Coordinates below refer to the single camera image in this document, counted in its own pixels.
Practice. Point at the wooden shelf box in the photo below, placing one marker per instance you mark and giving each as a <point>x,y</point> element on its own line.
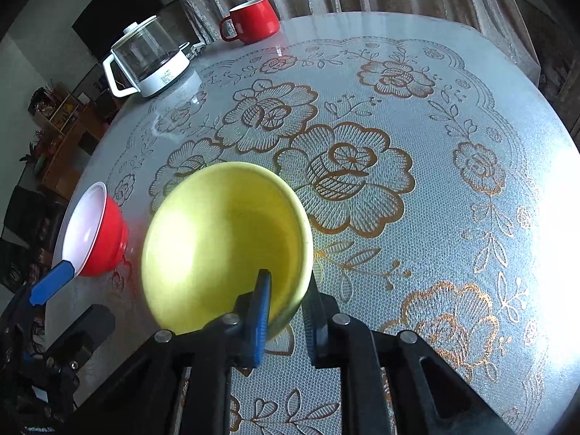
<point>56,108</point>

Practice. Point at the wooden desk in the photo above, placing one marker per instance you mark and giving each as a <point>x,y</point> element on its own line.
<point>63,163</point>

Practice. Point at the red bowl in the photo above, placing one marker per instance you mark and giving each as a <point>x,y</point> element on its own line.
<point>106,235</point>

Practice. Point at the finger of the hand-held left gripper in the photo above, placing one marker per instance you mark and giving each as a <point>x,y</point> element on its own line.
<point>86,326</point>
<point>52,283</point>

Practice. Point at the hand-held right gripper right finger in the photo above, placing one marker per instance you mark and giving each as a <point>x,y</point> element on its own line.
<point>312,326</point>

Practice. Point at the lace flower print tablecloth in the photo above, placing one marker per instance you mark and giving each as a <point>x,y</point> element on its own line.
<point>408,190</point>

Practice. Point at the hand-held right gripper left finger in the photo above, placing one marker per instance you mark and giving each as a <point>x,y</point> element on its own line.
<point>260,317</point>

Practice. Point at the black wall television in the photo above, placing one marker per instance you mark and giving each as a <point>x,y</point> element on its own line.
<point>118,13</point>

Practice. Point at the glass kettle white base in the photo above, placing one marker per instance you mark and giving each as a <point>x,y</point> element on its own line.
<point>149,59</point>

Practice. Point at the yellow bowl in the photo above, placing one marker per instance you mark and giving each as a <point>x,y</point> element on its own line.
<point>217,235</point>

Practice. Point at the dark furniture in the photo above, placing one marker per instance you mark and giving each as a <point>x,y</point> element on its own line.
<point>27,235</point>

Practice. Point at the green potted plant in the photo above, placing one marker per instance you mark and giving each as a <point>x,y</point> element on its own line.
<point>34,158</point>

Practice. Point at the red mug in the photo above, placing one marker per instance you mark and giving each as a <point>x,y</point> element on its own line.
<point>256,20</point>

